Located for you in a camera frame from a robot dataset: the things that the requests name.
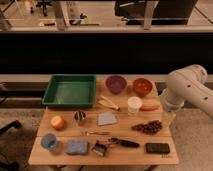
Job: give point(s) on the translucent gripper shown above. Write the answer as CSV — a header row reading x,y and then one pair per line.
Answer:
x,y
167,118

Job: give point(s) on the dark grape bunch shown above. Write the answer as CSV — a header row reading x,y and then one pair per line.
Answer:
x,y
152,127

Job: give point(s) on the black rectangular block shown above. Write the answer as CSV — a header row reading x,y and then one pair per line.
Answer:
x,y
157,148

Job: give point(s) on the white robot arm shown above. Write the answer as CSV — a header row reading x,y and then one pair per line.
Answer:
x,y
187,84

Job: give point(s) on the white paper cup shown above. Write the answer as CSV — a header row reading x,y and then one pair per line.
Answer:
x,y
134,104

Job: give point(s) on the small metal cup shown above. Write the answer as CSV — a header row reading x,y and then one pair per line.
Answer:
x,y
80,117

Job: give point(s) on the blue plastic cup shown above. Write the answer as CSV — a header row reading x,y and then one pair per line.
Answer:
x,y
49,142

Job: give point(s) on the orange carrot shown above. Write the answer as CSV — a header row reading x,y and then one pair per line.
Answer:
x,y
149,108

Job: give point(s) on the red bowl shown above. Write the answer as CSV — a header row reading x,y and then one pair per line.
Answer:
x,y
142,86

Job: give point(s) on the wooden folding table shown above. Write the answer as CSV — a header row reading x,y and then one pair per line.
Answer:
x,y
116,155

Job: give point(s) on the blue cloth square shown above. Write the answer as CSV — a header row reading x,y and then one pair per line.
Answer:
x,y
106,118

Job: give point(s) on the purple bowl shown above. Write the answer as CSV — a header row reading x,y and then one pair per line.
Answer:
x,y
116,84

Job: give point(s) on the yellow banana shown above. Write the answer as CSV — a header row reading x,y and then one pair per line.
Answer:
x,y
108,103

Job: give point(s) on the black binder clip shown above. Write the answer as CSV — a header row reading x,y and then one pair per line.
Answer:
x,y
100,148

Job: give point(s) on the blue sponge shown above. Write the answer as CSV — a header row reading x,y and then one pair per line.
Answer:
x,y
77,147

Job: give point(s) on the green plastic tray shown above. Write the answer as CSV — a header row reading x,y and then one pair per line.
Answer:
x,y
72,91

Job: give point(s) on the orange fruit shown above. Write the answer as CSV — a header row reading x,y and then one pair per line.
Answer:
x,y
57,122

